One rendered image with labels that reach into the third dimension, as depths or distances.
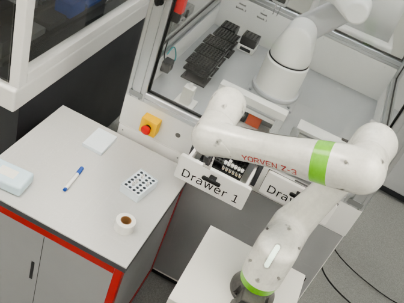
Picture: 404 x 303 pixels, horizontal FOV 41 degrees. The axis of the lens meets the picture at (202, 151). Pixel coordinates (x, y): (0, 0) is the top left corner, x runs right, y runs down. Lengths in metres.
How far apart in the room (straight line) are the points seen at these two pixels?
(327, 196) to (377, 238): 2.02
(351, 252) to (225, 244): 1.65
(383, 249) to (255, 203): 1.53
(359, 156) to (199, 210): 1.10
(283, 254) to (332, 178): 0.32
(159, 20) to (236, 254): 0.86
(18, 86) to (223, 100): 0.89
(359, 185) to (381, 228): 2.35
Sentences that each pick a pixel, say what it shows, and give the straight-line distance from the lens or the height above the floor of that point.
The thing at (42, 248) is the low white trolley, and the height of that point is 0.62.
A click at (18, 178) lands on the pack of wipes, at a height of 0.80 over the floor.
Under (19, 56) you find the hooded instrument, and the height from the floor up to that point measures 1.05.
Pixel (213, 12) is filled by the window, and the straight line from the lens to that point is 1.91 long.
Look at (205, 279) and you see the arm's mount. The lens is 1.76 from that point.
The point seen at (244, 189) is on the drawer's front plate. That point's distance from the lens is 1.98.
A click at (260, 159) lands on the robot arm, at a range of 1.45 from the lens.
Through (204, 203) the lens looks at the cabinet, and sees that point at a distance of 2.31.
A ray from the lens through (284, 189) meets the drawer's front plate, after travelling 2.12.
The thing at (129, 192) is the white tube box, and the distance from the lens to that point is 2.00.
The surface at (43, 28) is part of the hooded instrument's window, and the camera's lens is 2.17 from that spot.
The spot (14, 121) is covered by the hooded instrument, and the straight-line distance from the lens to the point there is 2.34.
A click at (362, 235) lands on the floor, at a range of 3.58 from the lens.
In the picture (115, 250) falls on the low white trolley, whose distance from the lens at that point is 1.85.
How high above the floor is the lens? 2.19
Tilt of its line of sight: 38 degrees down
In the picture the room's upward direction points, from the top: 22 degrees clockwise
